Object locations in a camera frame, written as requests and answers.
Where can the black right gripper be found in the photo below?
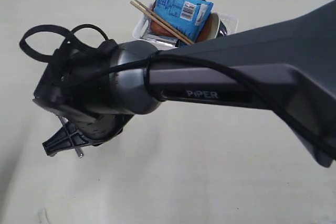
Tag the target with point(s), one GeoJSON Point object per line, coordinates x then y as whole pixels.
{"type": "Point", "coordinates": [81, 134]}

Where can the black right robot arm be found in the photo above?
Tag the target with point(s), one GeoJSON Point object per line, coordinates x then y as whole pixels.
{"type": "Point", "coordinates": [287, 68]}

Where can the white perforated plastic basket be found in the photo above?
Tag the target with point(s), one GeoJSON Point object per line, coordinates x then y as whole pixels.
{"type": "Point", "coordinates": [181, 19]}

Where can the silver foil packet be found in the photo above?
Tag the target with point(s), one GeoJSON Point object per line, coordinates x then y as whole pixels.
{"type": "Point", "coordinates": [161, 42]}

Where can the wooden chopstick lower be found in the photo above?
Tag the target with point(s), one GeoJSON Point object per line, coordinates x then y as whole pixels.
{"type": "Point", "coordinates": [160, 23]}

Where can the blue snack packet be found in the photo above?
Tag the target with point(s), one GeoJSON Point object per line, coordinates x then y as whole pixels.
{"type": "Point", "coordinates": [181, 14]}

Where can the grey ceramic bowl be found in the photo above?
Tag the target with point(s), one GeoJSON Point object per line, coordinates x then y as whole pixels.
{"type": "Point", "coordinates": [210, 29]}

